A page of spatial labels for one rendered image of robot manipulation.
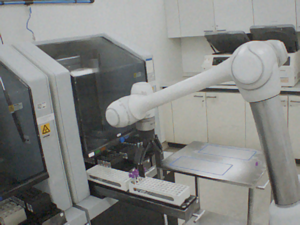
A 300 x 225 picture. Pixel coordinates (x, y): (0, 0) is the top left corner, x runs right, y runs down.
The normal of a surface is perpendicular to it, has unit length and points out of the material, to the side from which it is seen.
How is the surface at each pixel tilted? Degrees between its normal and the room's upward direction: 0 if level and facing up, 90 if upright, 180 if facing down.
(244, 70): 84
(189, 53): 90
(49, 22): 90
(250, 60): 87
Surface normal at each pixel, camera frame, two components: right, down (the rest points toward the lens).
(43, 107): 0.81, 0.06
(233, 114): -0.57, 0.25
